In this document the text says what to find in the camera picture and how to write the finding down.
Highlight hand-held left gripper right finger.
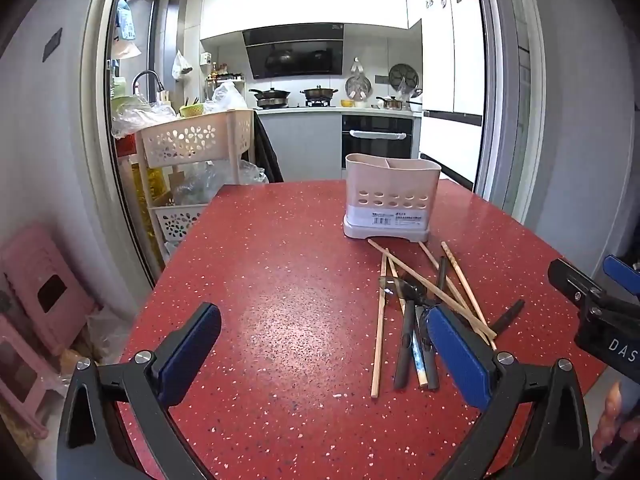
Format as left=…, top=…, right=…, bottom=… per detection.
left=425, top=305, right=596, bottom=480

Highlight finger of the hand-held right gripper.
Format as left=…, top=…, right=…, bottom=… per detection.
left=547, top=258, right=608, bottom=311
left=602, top=254, right=640, bottom=295

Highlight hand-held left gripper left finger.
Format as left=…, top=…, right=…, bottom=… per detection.
left=56, top=302, right=222, bottom=480

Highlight blue patterned chopstick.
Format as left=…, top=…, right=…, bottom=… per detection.
left=410, top=330, right=431, bottom=389

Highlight dark clear plastic spoon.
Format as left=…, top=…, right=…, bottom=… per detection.
left=413, top=305, right=439, bottom=357

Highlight dark brown chopstick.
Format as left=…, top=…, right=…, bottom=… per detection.
left=394, top=299, right=417, bottom=391
left=425, top=256, right=447, bottom=391

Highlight black chopstick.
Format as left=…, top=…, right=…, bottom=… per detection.
left=487, top=299, right=526, bottom=337

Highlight light wooden chopstick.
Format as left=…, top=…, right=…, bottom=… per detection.
left=418, top=241, right=497, bottom=352
left=368, top=239, right=498, bottom=339
left=370, top=247, right=389, bottom=400

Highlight beige plastic utensil holder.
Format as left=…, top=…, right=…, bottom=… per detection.
left=342, top=152, right=442, bottom=243

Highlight person's right hand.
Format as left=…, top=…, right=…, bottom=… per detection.
left=595, top=382, right=640, bottom=461

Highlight yellow cooking oil bottle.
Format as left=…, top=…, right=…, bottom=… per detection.
left=130, top=156, right=167, bottom=263

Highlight pink plastic stool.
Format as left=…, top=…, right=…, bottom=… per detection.
left=0, top=224, right=101, bottom=442

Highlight crumpled clear plastic bag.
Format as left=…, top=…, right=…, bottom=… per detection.
left=170, top=159, right=268, bottom=207

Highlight beige plastic storage cart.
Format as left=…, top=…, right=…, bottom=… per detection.
left=135, top=109, right=256, bottom=261

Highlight black hanging bag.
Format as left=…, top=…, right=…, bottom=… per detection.
left=253, top=110, right=285, bottom=184

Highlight black built-in oven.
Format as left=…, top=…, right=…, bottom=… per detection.
left=341, top=114, right=415, bottom=162

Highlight clear plastic bags pile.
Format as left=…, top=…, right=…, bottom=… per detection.
left=111, top=80, right=248, bottom=140

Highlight white refrigerator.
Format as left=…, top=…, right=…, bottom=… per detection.
left=404, top=0, right=487, bottom=187

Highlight hanging round dark grid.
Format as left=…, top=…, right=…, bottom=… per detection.
left=388, top=62, right=420, bottom=92

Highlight black wok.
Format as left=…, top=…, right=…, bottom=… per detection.
left=248, top=87, right=292, bottom=110

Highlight white spice rack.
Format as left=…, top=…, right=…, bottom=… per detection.
left=207, top=61, right=246, bottom=92

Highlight black kitchen faucet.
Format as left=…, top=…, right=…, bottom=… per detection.
left=131, top=70, right=167, bottom=105

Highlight hanging metal steamer rack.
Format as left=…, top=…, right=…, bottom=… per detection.
left=345, top=57, right=374, bottom=102

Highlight lidded cooking pot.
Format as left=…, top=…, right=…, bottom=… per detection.
left=299, top=85, right=339, bottom=109

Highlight hanging white plastic bag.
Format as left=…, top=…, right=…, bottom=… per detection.
left=172, top=50, right=194, bottom=80

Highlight black range hood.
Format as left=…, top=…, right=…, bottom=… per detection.
left=242, top=23, right=346, bottom=81

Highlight dark wall switch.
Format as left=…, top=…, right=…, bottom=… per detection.
left=43, top=27, right=64, bottom=59

